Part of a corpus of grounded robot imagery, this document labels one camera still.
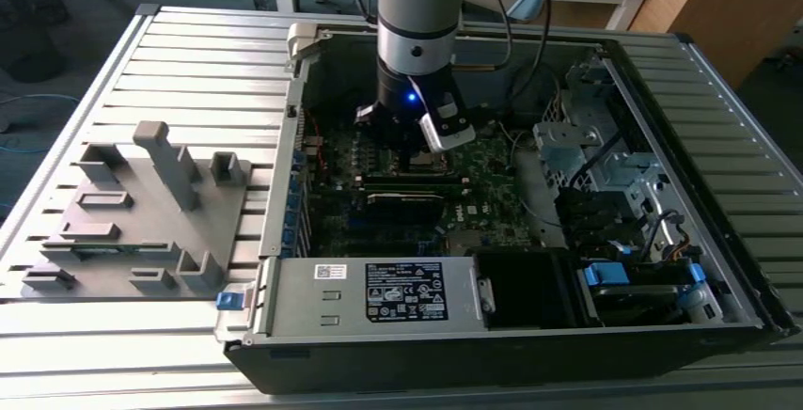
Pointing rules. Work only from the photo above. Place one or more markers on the green motherboard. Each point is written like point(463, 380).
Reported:
point(495, 203)

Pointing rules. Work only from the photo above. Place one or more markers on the black expansion card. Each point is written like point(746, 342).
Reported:
point(401, 208)

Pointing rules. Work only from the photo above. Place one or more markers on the silver power supply unit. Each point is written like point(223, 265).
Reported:
point(295, 302)

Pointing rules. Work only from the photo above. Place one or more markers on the hard disk in blue carrier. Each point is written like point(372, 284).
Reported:
point(606, 273)

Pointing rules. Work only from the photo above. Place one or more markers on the black RAM slot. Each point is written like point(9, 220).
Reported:
point(407, 178)

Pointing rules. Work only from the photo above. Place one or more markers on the blue case latch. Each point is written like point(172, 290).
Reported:
point(228, 301)

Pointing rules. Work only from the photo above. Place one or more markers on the wooden cabinet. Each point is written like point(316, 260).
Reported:
point(740, 5)

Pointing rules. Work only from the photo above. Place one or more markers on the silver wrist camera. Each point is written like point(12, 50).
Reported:
point(448, 130)

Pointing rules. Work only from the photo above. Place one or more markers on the black PC case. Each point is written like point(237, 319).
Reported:
point(439, 363)

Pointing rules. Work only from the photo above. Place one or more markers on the finned chipset heatsink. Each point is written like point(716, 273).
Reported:
point(465, 240)

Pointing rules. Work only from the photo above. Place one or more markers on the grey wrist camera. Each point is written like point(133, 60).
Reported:
point(365, 114)

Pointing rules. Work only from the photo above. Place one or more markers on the silver drive cage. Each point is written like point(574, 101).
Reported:
point(564, 139)

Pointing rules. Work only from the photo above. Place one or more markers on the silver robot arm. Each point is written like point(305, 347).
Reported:
point(416, 20)

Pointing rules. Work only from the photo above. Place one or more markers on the grey parts rack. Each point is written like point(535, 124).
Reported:
point(156, 222)

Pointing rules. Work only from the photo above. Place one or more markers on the grey case release latch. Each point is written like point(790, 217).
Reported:
point(300, 38)

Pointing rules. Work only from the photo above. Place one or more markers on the black office chair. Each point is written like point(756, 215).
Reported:
point(31, 43)

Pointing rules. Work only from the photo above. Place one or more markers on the CPU socket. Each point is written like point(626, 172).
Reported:
point(439, 171)

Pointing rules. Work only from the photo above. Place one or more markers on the green RAM stick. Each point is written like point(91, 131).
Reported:
point(103, 249)

